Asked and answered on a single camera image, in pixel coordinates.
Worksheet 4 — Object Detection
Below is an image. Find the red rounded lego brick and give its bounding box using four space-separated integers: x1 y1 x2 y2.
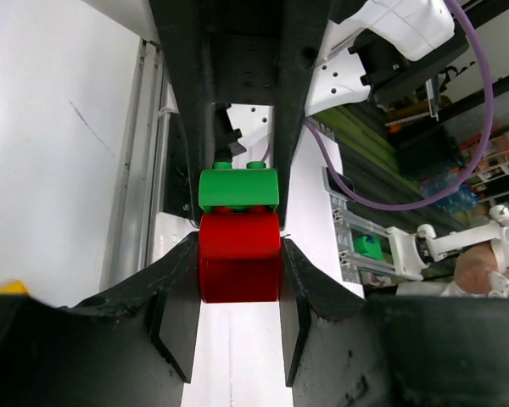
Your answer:
199 207 281 304

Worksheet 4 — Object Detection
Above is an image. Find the white humanoid robot background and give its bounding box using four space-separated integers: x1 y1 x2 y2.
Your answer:
387 204 509 298

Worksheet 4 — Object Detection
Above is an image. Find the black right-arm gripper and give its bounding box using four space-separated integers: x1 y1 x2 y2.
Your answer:
149 0 334 227

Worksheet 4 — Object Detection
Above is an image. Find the green printed part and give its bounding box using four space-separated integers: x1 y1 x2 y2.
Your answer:
353 235 383 261

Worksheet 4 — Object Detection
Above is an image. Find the yellow lego brick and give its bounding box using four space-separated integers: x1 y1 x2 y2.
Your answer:
0 280 30 295

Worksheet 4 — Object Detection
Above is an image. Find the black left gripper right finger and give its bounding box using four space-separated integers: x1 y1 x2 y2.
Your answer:
279 239 509 406

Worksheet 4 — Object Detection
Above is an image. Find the green lego brick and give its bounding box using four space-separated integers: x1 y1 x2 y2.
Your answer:
199 161 279 212

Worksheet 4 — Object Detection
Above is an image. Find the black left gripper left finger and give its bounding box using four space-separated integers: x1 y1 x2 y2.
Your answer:
0 233 201 406

